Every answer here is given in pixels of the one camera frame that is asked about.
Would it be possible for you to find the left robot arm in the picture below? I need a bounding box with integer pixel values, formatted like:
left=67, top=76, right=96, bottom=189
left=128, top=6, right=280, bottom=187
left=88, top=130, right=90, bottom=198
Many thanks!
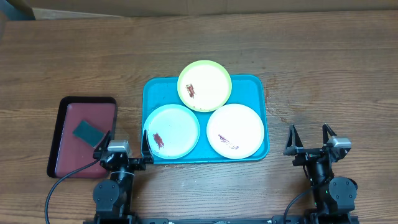
left=92, top=131, right=154, bottom=224

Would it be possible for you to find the yellow-green plate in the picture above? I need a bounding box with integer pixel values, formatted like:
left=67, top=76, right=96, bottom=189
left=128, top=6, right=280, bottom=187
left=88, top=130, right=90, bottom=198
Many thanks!
left=177, top=60, right=232, bottom=112

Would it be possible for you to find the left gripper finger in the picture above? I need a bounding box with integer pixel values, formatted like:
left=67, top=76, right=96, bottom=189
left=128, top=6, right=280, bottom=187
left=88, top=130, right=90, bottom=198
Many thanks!
left=93, top=131, right=111, bottom=159
left=141, top=129, right=154, bottom=164

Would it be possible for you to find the green scrubbing sponge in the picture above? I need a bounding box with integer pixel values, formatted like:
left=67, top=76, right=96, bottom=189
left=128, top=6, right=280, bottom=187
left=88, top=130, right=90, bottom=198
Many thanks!
left=73, top=121, right=105, bottom=147

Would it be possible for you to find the light blue plate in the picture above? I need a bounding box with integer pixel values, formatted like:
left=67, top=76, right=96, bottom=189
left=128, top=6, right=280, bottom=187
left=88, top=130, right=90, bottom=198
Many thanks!
left=143, top=104, right=200, bottom=160

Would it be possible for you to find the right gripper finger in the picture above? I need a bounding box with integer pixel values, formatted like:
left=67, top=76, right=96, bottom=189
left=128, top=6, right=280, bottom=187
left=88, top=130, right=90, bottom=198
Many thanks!
left=322, top=123, right=336, bottom=144
left=283, top=124, right=303, bottom=156

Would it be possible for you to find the white plate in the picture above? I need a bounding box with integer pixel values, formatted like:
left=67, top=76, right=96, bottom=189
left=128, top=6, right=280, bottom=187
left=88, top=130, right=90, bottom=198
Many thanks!
left=206, top=104, right=265, bottom=160

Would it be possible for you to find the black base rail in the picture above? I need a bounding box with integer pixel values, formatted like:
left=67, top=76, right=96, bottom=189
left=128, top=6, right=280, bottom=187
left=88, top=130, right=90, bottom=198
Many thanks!
left=82, top=215, right=360, bottom=224

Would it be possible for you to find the black tray with red water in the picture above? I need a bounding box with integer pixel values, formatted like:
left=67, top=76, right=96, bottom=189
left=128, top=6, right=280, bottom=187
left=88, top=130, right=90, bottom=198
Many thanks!
left=47, top=96, right=118, bottom=178

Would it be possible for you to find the blue plastic tray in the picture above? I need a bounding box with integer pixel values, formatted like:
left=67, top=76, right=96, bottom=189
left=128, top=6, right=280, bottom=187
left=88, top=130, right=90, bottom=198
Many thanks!
left=142, top=74, right=270, bottom=165

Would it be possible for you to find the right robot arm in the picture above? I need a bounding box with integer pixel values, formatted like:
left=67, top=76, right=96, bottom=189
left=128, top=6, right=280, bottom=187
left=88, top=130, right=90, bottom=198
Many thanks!
left=282, top=124, right=359, bottom=223

